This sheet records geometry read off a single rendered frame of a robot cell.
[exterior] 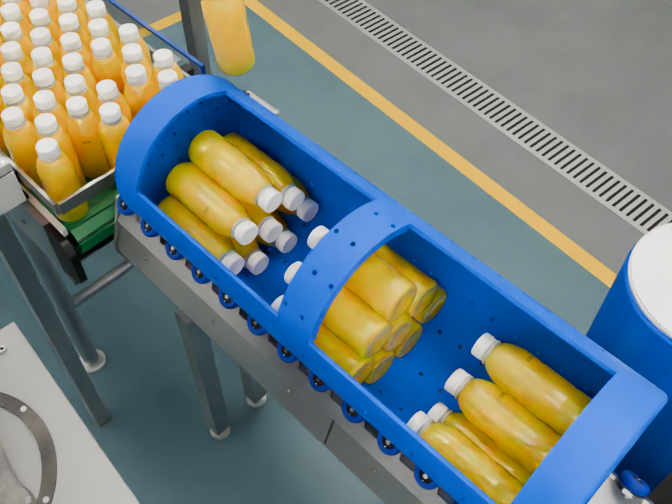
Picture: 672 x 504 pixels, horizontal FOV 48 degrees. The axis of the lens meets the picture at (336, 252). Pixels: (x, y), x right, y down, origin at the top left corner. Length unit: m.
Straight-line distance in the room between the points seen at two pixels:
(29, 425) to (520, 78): 2.61
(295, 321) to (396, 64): 2.34
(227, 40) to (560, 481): 0.81
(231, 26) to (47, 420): 0.65
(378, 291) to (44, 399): 0.49
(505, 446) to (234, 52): 0.74
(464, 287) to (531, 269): 1.42
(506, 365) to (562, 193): 1.85
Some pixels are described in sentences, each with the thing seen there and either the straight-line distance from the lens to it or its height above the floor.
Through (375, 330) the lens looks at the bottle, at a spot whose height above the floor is 1.13.
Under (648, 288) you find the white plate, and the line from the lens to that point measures 1.34.
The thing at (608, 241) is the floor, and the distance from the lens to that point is 2.79.
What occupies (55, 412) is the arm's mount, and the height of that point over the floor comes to 1.08.
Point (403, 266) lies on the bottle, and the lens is 1.15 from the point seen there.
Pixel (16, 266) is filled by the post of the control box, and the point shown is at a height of 0.77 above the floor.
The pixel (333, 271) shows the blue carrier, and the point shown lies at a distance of 1.03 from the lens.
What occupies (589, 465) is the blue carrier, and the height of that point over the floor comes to 1.22.
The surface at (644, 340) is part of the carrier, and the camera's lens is 1.34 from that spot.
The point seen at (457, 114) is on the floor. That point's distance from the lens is 3.10.
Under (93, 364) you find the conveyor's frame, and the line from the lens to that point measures 2.44.
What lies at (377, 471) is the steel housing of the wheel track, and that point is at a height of 0.88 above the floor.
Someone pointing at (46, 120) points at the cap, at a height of 1.08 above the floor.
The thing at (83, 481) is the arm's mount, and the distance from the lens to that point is 1.08.
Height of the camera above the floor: 2.05
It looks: 52 degrees down
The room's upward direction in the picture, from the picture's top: 1 degrees clockwise
